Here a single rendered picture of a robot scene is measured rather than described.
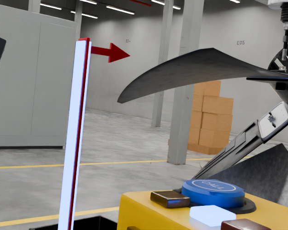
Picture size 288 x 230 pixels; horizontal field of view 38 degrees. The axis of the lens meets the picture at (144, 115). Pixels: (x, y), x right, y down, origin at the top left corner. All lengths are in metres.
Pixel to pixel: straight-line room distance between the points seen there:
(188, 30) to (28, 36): 2.61
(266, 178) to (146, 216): 0.41
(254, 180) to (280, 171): 0.04
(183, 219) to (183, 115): 6.71
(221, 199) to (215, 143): 8.70
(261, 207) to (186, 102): 6.69
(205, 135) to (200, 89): 1.02
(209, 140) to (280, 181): 8.32
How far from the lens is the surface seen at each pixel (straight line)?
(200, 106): 9.10
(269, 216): 0.26
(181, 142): 6.99
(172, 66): 0.51
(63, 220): 0.51
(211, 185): 0.27
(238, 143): 0.80
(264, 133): 0.77
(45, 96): 7.22
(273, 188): 0.64
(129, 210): 0.26
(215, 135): 8.91
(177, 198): 0.25
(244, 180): 0.64
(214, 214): 0.22
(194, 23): 7.05
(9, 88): 6.94
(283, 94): 0.76
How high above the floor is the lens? 1.14
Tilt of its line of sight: 3 degrees down
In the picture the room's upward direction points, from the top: 6 degrees clockwise
